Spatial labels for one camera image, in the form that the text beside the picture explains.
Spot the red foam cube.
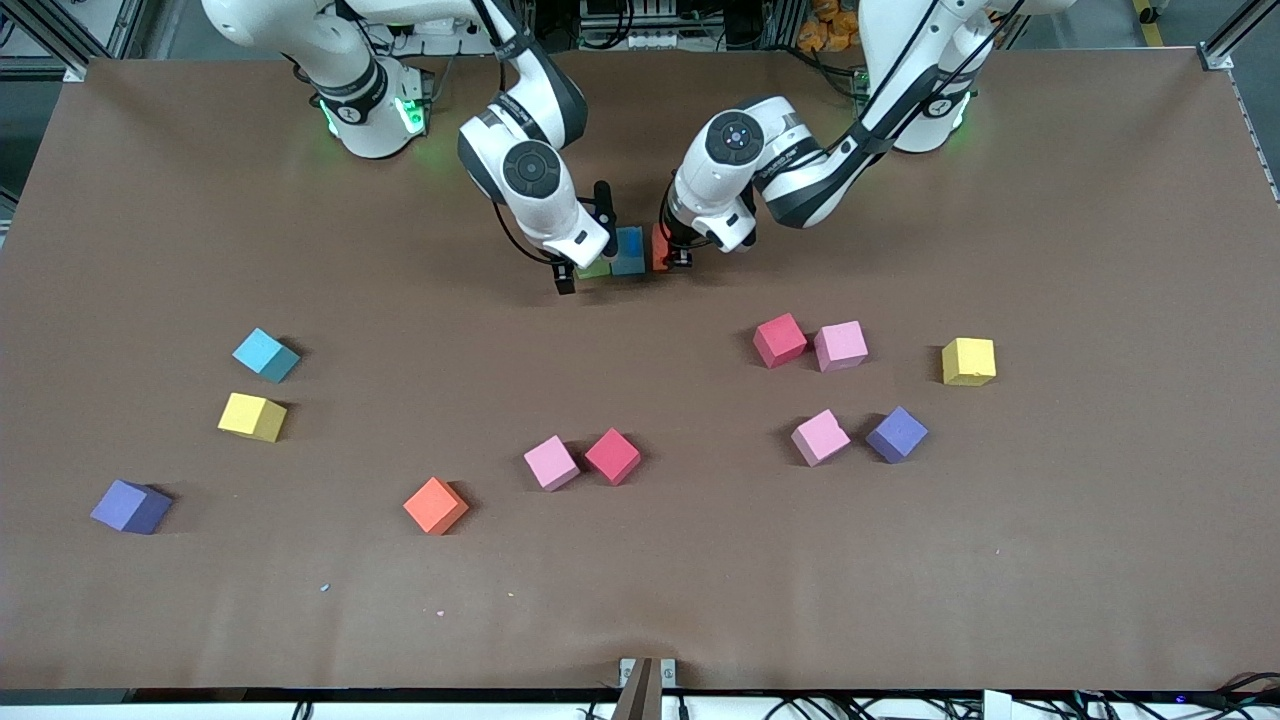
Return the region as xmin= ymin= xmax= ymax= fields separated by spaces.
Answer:
xmin=584 ymin=428 xmax=642 ymax=486
xmin=752 ymin=313 xmax=809 ymax=369

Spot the pink foam cube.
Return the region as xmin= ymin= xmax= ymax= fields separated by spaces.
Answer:
xmin=813 ymin=321 xmax=870 ymax=373
xmin=791 ymin=409 xmax=852 ymax=468
xmin=523 ymin=436 xmax=582 ymax=492

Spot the pile of orange items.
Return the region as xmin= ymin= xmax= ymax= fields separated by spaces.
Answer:
xmin=798 ymin=0 xmax=866 ymax=53

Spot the purple foam cube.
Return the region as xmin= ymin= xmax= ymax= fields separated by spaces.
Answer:
xmin=866 ymin=406 xmax=929 ymax=464
xmin=90 ymin=480 xmax=174 ymax=536

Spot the yellow foam cube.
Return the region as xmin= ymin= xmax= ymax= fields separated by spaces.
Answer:
xmin=218 ymin=392 xmax=288 ymax=443
xmin=941 ymin=337 xmax=998 ymax=387

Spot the brown table cover sheet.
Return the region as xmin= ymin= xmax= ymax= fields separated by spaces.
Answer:
xmin=0 ymin=48 xmax=1280 ymax=693

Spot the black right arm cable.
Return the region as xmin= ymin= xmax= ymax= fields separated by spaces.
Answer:
xmin=490 ymin=195 xmax=556 ymax=267

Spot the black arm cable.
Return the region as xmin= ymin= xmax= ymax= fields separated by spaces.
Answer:
xmin=490 ymin=195 xmax=556 ymax=267
xmin=845 ymin=0 xmax=1001 ymax=151

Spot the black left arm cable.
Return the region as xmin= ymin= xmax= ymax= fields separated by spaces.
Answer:
xmin=845 ymin=0 xmax=1001 ymax=151

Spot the metal bracket with wooden stick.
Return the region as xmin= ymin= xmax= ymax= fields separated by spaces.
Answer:
xmin=612 ymin=656 xmax=679 ymax=720

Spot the aluminium frame post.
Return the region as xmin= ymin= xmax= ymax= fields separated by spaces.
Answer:
xmin=25 ymin=0 xmax=91 ymax=83
xmin=1200 ymin=0 xmax=1280 ymax=71

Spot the metal table edge rail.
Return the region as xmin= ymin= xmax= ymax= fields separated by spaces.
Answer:
xmin=1228 ymin=68 xmax=1280 ymax=206

